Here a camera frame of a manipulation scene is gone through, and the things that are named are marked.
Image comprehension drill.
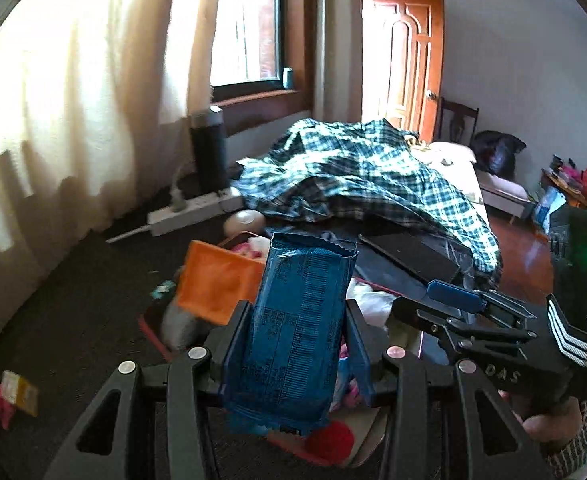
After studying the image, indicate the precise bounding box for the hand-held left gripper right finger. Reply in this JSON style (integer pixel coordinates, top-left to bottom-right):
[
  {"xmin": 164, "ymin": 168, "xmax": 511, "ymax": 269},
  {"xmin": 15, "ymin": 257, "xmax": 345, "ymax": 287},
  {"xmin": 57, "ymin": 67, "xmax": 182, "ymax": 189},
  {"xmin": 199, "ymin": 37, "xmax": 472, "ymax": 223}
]
[{"xmin": 344, "ymin": 299, "xmax": 554, "ymax": 480}]

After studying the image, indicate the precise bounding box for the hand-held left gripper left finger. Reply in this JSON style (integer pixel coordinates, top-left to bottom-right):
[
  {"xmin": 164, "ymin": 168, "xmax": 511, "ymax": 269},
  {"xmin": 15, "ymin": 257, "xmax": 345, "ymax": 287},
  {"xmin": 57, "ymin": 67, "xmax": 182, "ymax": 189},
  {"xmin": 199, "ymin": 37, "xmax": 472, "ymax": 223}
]
[{"xmin": 44, "ymin": 300, "xmax": 254, "ymax": 480}]

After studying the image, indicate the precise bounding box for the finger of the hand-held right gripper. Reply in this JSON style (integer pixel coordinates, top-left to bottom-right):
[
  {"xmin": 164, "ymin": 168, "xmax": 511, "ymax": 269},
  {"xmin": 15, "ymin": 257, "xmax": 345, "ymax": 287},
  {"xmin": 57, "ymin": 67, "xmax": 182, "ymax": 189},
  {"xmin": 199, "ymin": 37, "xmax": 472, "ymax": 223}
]
[
  {"xmin": 391, "ymin": 297, "xmax": 494, "ymax": 356},
  {"xmin": 426, "ymin": 280, "xmax": 539, "ymax": 328}
]

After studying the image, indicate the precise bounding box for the pink patterned sock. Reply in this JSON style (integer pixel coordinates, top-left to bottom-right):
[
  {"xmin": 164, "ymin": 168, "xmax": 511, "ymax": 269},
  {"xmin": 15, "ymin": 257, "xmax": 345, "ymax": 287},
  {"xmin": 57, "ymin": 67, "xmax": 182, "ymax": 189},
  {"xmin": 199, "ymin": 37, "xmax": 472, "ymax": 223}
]
[{"xmin": 331, "ymin": 345, "xmax": 361, "ymax": 411}]

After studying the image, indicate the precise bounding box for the blue snack packet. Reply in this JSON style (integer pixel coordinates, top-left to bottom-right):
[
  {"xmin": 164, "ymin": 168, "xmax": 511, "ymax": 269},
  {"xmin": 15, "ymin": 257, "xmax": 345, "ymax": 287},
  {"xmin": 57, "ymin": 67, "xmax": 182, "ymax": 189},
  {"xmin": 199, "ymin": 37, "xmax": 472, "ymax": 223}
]
[{"xmin": 222, "ymin": 232, "xmax": 359, "ymax": 436}]

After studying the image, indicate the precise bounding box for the orange cloth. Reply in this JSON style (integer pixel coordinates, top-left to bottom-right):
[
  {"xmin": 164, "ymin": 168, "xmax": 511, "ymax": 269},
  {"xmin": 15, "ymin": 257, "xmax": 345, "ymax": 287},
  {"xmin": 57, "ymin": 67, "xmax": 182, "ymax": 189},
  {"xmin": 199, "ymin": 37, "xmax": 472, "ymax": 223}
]
[{"xmin": 178, "ymin": 241, "xmax": 267, "ymax": 328}]

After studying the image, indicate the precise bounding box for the red tray container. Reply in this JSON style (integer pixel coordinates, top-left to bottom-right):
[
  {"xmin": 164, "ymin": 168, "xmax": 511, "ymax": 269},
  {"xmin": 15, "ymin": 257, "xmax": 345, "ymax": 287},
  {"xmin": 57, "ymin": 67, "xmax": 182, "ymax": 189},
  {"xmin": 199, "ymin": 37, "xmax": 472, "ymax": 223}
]
[{"xmin": 138, "ymin": 230, "xmax": 424, "ymax": 468}]

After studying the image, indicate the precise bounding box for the red pompom ball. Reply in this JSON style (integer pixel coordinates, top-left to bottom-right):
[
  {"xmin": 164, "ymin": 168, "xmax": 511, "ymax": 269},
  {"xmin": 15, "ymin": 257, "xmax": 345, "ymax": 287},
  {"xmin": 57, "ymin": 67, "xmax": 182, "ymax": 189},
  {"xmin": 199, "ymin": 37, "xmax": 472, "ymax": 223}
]
[{"xmin": 303, "ymin": 420, "xmax": 357, "ymax": 463}]

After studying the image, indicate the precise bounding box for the person's right forearm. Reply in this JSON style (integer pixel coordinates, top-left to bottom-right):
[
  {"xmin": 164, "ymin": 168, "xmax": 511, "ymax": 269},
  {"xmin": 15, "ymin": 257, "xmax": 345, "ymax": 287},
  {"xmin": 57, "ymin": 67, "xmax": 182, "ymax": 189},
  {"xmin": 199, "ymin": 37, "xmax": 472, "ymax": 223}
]
[{"xmin": 546, "ymin": 402, "xmax": 587, "ymax": 478}]

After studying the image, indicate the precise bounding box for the person's right hand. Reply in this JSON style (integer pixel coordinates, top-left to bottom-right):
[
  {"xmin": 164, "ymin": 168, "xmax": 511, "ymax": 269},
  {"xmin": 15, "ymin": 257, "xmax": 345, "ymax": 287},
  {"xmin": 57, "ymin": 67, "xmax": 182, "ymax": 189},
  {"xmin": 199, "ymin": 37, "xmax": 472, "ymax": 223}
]
[{"xmin": 521, "ymin": 402, "xmax": 587, "ymax": 446}]

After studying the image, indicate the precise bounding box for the black flat case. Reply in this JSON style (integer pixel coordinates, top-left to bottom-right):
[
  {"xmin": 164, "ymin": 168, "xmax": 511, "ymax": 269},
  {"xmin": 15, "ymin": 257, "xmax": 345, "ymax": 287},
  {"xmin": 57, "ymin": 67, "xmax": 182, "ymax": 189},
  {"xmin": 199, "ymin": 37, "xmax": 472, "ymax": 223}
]
[{"xmin": 358, "ymin": 232, "xmax": 467, "ymax": 286}]

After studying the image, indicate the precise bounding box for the cluttered side table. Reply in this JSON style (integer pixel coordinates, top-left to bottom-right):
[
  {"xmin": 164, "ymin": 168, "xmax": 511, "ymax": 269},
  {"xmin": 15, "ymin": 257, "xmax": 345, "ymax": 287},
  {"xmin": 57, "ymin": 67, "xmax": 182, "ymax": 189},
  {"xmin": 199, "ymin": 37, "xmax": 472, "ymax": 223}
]
[{"xmin": 538, "ymin": 155, "xmax": 587, "ymax": 226}]

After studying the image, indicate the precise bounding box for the low padded bench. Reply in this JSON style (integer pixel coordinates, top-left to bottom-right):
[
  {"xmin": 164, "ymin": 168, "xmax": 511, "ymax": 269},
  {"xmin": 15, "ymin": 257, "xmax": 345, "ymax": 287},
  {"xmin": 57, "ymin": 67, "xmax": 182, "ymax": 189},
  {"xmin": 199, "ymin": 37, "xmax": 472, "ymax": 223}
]
[{"xmin": 476, "ymin": 167, "xmax": 531, "ymax": 223}]

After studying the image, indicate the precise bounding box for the white mattress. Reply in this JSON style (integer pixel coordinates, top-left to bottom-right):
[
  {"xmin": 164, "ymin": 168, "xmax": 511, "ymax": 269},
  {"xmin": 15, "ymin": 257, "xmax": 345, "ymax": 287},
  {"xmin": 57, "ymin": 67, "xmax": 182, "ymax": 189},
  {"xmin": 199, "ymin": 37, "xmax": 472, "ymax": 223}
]
[{"xmin": 423, "ymin": 141, "xmax": 491, "ymax": 241}]

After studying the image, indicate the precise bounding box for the round beige object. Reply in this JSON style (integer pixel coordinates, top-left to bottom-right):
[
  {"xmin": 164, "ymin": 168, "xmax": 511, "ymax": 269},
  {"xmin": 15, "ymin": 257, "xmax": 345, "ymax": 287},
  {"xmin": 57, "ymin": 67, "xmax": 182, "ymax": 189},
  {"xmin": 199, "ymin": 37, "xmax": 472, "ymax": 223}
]
[{"xmin": 224, "ymin": 209, "xmax": 267, "ymax": 236}]

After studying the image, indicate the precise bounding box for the black bag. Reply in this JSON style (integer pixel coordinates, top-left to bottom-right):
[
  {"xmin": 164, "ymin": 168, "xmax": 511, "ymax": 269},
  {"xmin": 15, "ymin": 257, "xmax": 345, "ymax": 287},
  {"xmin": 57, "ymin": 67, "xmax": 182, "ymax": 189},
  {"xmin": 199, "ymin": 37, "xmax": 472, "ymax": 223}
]
[{"xmin": 473, "ymin": 130, "xmax": 527, "ymax": 178}]

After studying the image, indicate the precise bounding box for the white power strip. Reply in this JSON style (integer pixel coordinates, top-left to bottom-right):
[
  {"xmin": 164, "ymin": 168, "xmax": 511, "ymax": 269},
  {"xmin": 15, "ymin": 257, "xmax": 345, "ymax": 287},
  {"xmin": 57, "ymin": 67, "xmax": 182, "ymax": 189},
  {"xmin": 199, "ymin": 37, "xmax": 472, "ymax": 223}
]
[{"xmin": 147, "ymin": 192, "xmax": 244, "ymax": 237}]

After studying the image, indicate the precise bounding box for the dark wooden chair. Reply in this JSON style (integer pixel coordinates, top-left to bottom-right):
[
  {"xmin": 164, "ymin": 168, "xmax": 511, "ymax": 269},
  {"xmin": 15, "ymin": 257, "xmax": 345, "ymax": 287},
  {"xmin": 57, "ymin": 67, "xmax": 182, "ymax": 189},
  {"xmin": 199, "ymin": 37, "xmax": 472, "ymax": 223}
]
[{"xmin": 438, "ymin": 97, "xmax": 479, "ymax": 146}]

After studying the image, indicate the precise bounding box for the black cylinder speaker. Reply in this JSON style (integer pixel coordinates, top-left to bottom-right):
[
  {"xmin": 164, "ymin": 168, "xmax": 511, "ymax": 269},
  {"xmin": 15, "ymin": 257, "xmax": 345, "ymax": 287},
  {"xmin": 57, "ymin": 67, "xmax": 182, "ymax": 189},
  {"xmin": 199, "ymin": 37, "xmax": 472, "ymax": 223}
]
[{"xmin": 188, "ymin": 106, "xmax": 229, "ymax": 196}]

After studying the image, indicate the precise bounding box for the yellow packet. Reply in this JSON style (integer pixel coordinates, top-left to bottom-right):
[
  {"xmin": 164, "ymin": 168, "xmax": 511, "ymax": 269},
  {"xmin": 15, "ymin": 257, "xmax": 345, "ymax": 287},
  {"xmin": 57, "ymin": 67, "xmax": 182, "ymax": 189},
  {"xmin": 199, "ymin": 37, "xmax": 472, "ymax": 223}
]
[{"xmin": 0, "ymin": 371, "xmax": 39, "ymax": 416}]

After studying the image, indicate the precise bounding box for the orange wooden door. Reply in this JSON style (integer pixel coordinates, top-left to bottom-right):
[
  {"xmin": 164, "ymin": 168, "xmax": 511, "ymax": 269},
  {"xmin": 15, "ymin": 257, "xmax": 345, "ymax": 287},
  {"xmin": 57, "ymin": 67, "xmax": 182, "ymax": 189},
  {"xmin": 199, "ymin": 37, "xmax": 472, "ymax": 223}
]
[{"xmin": 361, "ymin": 0, "xmax": 445, "ymax": 143}]

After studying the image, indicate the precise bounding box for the narrow cream curtain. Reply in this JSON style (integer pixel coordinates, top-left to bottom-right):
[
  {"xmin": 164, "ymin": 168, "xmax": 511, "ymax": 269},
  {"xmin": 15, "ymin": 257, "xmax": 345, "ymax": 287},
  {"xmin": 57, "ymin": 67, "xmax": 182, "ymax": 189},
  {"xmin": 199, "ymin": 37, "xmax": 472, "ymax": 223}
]
[{"xmin": 313, "ymin": 0, "xmax": 364, "ymax": 121}]

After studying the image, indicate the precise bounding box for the white power cable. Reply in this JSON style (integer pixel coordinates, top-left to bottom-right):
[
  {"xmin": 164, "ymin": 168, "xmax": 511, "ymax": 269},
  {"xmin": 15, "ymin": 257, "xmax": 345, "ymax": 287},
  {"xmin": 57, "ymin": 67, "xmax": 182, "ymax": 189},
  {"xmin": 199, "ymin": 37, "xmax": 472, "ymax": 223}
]
[{"xmin": 106, "ymin": 225, "xmax": 152, "ymax": 243}]

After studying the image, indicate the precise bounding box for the dark wooden window frame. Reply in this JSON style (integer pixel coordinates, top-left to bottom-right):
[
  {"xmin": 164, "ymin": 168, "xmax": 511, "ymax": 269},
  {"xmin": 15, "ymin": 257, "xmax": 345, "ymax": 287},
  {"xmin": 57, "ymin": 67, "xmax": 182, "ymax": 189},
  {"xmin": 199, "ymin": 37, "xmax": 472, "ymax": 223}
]
[{"xmin": 208, "ymin": 0, "xmax": 314, "ymax": 126}]

